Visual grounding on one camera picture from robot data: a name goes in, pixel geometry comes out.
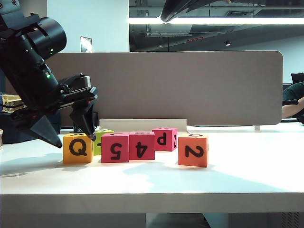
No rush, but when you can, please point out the person in dark shirt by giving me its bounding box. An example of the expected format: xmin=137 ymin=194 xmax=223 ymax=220
xmin=282 ymin=72 xmax=304 ymax=119

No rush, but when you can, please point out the yellow foam letter block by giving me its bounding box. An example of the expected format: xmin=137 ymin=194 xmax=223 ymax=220
xmin=63 ymin=133 xmax=94 ymax=164

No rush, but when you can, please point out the pink block with B 4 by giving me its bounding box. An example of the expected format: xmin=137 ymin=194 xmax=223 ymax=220
xmin=129 ymin=131 xmax=155 ymax=160

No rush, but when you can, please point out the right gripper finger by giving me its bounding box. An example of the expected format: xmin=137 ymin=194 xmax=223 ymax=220
xmin=160 ymin=0 xmax=214 ymax=23

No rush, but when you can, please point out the orange foam letter block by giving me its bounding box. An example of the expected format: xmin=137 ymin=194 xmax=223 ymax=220
xmin=178 ymin=133 xmax=209 ymax=168

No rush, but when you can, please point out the pink block with S p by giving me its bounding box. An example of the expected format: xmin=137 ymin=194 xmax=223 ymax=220
xmin=152 ymin=127 xmax=178 ymax=152

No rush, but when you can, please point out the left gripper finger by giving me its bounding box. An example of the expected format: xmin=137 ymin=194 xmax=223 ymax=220
xmin=69 ymin=98 xmax=98 ymax=141
xmin=14 ymin=115 xmax=63 ymax=149

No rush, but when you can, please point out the small wall sign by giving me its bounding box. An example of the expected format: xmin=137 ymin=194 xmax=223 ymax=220
xmin=80 ymin=36 xmax=93 ymax=53

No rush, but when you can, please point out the dark blue case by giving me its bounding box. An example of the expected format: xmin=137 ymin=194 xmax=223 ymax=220
xmin=0 ymin=111 xmax=62 ymax=145

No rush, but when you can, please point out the green foam letter block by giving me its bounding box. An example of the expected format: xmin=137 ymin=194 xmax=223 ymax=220
xmin=91 ymin=129 xmax=114 ymax=156

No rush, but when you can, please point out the yellow patterned box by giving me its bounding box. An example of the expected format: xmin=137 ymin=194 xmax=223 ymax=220
xmin=1 ymin=94 xmax=27 ymax=113

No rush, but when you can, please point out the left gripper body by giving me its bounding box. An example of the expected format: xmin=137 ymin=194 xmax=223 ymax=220
xmin=10 ymin=82 xmax=98 ymax=124

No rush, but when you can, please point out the pink block with C 5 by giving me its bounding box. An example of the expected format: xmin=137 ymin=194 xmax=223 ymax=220
xmin=101 ymin=132 xmax=130 ymax=164

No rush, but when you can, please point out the grey desk divider panel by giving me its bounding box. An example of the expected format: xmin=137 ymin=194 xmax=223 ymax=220
xmin=5 ymin=51 xmax=284 ymax=128

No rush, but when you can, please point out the black mug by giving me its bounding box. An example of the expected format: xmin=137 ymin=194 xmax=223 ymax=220
xmin=72 ymin=111 xmax=99 ymax=133

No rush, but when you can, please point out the black vent grille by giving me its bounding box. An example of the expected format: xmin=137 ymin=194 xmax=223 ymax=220
xmin=281 ymin=212 xmax=300 ymax=228

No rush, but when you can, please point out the long ceiling light strip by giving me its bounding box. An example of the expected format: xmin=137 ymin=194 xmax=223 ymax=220
xmin=129 ymin=17 xmax=304 ymax=25

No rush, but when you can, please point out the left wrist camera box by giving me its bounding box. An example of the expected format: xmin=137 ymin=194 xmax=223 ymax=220
xmin=59 ymin=74 xmax=93 ymax=95

